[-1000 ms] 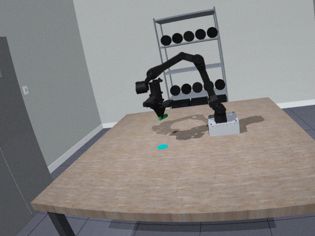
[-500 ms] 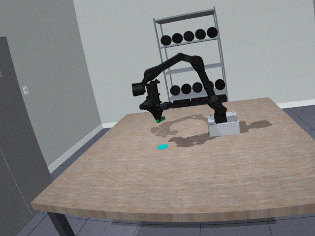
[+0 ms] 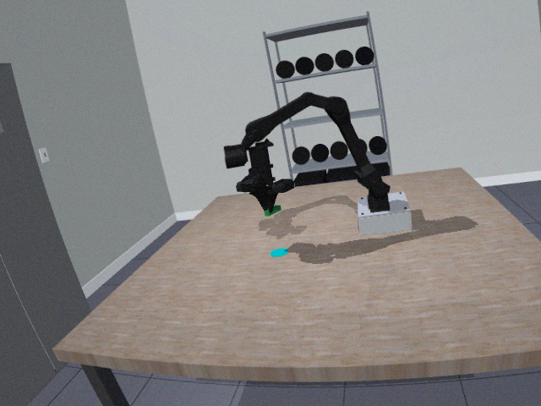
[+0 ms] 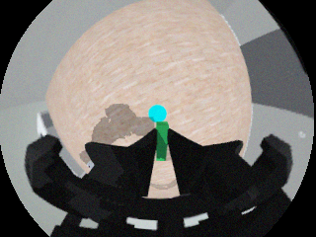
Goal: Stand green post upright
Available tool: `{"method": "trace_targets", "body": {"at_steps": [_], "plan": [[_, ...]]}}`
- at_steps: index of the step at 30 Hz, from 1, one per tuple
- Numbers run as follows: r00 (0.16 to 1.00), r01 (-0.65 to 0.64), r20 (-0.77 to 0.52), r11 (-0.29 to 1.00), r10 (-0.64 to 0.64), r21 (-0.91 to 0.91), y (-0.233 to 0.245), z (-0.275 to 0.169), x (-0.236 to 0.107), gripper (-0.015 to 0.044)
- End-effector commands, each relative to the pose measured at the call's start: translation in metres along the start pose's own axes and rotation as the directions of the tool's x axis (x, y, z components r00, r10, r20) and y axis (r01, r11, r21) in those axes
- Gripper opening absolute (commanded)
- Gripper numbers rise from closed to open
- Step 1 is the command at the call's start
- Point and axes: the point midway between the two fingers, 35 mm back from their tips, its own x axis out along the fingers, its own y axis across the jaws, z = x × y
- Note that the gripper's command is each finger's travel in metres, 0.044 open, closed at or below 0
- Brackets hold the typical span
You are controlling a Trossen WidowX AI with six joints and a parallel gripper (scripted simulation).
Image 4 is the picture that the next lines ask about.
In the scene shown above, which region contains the green rectangular post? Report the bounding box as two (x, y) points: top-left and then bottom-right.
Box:
(157, 121), (170, 161)

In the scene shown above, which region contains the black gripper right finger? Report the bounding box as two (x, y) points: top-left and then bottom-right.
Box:
(166, 129), (244, 197)

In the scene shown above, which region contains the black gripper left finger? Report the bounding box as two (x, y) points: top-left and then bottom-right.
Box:
(86, 129), (158, 198)

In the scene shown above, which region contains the cyan circle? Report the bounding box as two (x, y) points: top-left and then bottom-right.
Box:
(149, 104), (167, 122)

